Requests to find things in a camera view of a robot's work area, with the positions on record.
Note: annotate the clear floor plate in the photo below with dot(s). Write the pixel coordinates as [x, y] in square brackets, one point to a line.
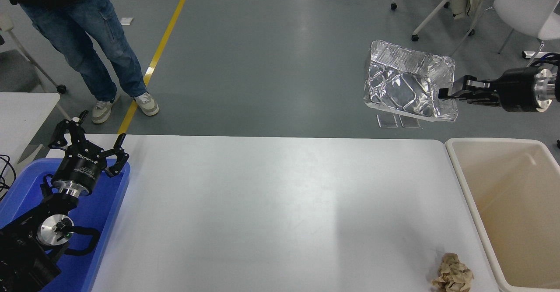
[409, 123]
[387, 123]

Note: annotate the person in blue trousers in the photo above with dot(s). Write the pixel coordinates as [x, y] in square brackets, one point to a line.
[87, 33]

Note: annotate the large pale bin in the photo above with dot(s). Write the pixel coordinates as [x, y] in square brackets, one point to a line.
[516, 222]

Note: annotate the white metal floor bar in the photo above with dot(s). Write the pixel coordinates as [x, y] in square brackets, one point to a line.
[531, 54]

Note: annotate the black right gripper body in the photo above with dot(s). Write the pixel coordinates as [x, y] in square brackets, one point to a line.
[518, 90]

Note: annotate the yellow floor tape line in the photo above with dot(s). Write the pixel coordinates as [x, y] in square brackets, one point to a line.
[170, 20]

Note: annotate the grey wheeled chair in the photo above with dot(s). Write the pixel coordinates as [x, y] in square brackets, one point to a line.
[13, 68]

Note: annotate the crumpled tan paper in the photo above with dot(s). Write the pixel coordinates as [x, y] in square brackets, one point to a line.
[453, 274]

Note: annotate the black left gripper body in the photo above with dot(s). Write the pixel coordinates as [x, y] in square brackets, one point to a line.
[81, 171]

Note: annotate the white side table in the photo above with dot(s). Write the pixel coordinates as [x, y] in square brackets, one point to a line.
[22, 117]

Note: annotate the blue plastic tray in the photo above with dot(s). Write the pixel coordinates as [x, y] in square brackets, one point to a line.
[103, 209]

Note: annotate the white shell chair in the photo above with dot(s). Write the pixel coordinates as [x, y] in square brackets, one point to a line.
[525, 3]

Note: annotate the crinkled foil tray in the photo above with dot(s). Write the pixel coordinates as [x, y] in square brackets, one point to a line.
[402, 82]

